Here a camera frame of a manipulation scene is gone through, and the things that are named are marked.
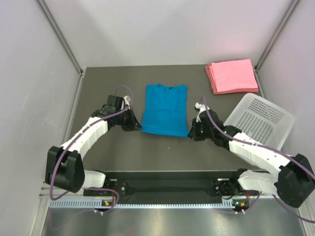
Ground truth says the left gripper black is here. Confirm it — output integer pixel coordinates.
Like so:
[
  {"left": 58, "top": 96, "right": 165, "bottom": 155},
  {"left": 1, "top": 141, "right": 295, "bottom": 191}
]
[{"left": 115, "top": 106, "right": 142, "bottom": 131}]

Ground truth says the blue t shirt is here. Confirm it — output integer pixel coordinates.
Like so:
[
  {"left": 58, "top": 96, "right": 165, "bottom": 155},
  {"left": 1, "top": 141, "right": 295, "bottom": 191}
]
[{"left": 141, "top": 84, "right": 189, "bottom": 138}]

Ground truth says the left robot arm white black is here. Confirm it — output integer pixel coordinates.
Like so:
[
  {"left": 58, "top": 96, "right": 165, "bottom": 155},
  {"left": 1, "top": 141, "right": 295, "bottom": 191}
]
[{"left": 45, "top": 95, "right": 142, "bottom": 195}]

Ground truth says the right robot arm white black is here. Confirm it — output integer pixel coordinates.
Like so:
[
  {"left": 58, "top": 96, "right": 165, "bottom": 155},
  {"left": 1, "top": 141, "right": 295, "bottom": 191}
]
[{"left": 188, "top": 104, "right": 315, "bottom": 208}]

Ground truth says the folded pink t shirt stack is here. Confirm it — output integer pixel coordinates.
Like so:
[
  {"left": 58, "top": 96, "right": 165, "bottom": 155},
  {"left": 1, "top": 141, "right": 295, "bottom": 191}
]
[{"left": 205, "top": 59, "right": 259, "bottom": 95}]

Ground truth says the white perforated plastic basket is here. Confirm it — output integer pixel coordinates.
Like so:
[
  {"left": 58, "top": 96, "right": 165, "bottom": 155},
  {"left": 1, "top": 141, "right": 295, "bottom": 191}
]
[{"left": 224, "top": 93, "right": 295, "bottom": 150}]

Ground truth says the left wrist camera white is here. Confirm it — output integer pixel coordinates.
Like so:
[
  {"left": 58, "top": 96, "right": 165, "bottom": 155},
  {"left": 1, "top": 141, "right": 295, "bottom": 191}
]
[{"left": 122, "top": 95, "right": 132, "bottom": 109}]

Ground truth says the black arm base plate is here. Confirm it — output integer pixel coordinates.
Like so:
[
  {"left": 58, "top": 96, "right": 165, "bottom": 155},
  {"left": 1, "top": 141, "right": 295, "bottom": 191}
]
[{"left": 83, "top": 171, "right": 261, "bottom": 205}]

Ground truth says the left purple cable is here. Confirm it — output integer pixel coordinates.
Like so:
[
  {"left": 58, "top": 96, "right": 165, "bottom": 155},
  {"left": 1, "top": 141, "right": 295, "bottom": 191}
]
[{"left": 49, "top": 85, "right": 135, "bottom": 217}]

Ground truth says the aluminium frame rail front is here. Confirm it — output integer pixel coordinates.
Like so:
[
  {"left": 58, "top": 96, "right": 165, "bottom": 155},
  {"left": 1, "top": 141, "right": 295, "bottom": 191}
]
[{"left": 36, "top": 178, "right": 311, "bottom": 212}]

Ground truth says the slotted grey cable duct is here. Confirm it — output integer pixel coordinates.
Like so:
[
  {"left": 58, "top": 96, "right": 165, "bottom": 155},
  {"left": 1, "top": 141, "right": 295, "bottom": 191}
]
[{"left": 49, "top": 198, "right": 249, "bottom": 209}]

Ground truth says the left aluminium corner post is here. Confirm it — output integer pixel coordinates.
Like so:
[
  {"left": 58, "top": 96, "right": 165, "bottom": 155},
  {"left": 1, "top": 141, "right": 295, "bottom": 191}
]
[{"left": 35, "top": 0, "right": 83, "bottom": 75}]

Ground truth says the aluminium corner post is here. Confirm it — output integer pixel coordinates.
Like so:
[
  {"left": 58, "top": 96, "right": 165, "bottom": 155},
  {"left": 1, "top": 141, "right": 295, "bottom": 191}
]
[
  {"left": 254, "top": 0, "right": 301, "bottom": 72},
  {"left": 35, "top": 0, "right": 83, "bottom": 75}
]

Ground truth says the right aluminium corner post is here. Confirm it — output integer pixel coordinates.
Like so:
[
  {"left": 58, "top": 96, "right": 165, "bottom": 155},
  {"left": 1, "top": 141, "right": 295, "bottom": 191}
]
[{"left": 254, "top": 0, "right": 301, "bottom": 72}]

